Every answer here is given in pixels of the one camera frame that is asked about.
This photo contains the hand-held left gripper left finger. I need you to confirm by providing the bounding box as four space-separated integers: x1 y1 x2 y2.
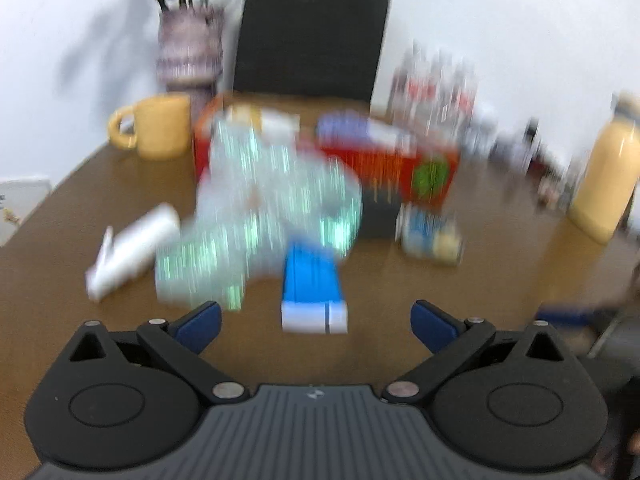
67 301 251 406

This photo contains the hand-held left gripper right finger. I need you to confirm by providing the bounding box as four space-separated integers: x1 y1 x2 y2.
382 300 566 406

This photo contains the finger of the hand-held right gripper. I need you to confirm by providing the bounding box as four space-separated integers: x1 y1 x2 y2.
536 304 598 328

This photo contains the blue and yellow packet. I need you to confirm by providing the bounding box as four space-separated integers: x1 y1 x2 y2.
399 203 465 264

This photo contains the white folding handheld device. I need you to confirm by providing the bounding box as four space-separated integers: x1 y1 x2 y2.
84 203 182 303

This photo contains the blue and white small box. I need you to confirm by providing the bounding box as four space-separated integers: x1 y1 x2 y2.
280 242 349 335

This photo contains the iridescent clear plastic wrap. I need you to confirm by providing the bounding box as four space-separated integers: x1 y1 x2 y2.
154 120 363 311

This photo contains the orange-red cardboard box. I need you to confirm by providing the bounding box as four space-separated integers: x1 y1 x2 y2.
192 92 461 208

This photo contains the pale yellow thermos bottle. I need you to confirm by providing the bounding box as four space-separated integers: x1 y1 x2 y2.
567 92 640 245

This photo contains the yellow ceramic mug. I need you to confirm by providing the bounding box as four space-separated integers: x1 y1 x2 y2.
107 94 193 161

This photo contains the pack of water bottles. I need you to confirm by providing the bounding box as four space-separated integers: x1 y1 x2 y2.
387 42 478 133

